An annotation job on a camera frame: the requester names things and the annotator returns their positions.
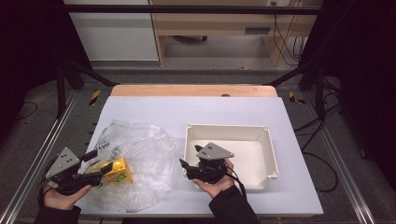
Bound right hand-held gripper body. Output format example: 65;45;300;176
186;141;235;185

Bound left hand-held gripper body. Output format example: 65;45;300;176
42;147;105;197

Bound yellow carton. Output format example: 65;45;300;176
102;157;134;185

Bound clear plastic bag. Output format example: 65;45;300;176
78;119;185;215

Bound white plastic bin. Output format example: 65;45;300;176
181;123;280;191

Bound person's right hand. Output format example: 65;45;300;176
192;158;236;200

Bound person's left hand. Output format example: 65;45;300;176
42;184;93;212

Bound white table sheet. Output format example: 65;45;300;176
71;95;324;217

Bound yellow black tape strip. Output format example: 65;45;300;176
89;89;103;107
288;91;306;105

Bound white cabinet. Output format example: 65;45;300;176
63;0;160;62

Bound black curtain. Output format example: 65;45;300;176
0;0;94;144
300;0;396;188

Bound wooden desk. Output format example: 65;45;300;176
148;0;324;67

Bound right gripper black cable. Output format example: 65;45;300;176
226;150;339;201

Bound aluminium floor rail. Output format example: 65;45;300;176
0;89;79;224
302;89;376;224

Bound thin black floor cable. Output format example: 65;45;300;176
16;100;39;121

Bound black frame strut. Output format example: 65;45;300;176
264;58;327;119
55;58;120;119

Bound black floor cables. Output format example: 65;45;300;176
293;77;343;153

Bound black hanging desk cables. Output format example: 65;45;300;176
271;1;308;67

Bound black horizontal frame bar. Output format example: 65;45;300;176
63;4;324;16

